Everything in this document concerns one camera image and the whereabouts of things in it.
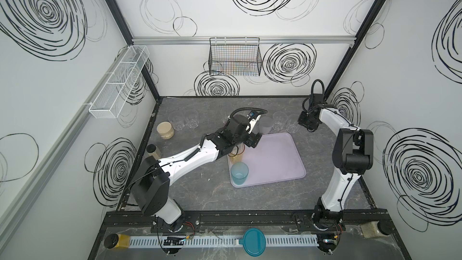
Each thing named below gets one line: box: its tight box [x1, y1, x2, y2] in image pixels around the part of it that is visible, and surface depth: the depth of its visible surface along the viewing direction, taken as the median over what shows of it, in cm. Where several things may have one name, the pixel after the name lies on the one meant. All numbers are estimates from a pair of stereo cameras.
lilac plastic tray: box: [227, 131, 307, 189], surface depth 93 cm
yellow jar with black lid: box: [103, 233, 131, 249], surface depth 64 cm
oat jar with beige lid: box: [156, 120, 175, 140], surface depth 100 cm
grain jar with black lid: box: [360, 220, 393, 239], surface depth 67 cm
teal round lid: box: [238, 227, 267, 257], surface depth 65 cm
